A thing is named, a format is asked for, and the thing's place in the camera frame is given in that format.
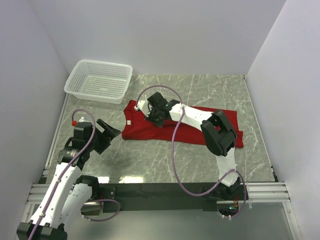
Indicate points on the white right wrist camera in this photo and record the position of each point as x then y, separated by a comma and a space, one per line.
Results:
143, 106

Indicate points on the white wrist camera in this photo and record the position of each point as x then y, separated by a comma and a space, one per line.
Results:
82, 119
143, 106

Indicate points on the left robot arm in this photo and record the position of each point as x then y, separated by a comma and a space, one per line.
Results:
69, 189

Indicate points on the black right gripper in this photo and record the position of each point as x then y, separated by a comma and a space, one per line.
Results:
159, 124

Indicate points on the white plastic basket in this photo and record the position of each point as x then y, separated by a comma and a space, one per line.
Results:
99, 81

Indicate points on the aluminium frame rail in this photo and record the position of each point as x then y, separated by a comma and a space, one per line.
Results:
39, 189

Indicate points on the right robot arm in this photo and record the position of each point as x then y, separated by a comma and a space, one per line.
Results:
217, 131

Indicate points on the red t shirt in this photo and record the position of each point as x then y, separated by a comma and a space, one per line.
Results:
137, 128

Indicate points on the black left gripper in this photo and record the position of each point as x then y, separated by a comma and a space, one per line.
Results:
106, 140

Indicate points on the black base beam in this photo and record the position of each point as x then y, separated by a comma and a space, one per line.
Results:
165, 196

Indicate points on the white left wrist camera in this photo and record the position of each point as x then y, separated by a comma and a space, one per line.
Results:
82, 119

